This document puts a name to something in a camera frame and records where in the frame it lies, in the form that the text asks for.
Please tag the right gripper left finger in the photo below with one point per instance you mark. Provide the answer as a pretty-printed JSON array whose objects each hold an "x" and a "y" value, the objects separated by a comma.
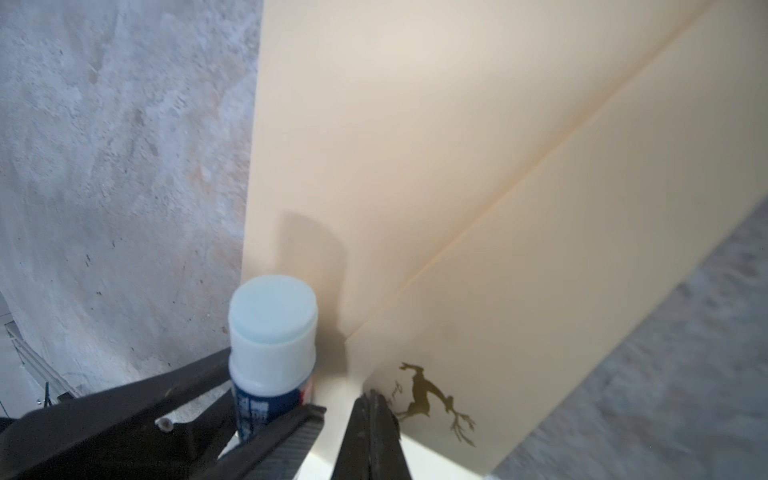
[{"x": 353, "y": 461}]

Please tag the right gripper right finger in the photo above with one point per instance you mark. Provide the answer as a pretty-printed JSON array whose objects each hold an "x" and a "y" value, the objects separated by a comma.
[{"x": 387, "y": 459}]

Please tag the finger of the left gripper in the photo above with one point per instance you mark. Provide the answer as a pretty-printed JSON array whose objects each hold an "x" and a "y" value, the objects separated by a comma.
[
  {"x": 113, "y": 434},
  {"x": 276, "y": 452}
]

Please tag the blue white glue stick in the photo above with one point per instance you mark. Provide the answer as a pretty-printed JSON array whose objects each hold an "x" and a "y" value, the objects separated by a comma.
[{"x": 272, "y": 322}]

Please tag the yellow paper envelope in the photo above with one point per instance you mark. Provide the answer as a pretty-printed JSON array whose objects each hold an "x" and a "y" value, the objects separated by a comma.
[{"x": 497, "y": 192}]

